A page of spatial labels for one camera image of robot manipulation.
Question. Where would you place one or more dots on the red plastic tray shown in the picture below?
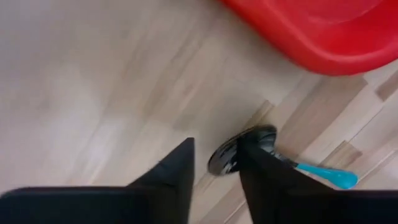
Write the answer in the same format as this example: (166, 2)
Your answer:
(326, 37)

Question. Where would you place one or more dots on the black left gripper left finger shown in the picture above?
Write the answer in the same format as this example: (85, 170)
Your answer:
(93, 205)

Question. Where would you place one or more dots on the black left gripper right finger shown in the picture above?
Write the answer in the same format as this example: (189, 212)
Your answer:
(295, 205)

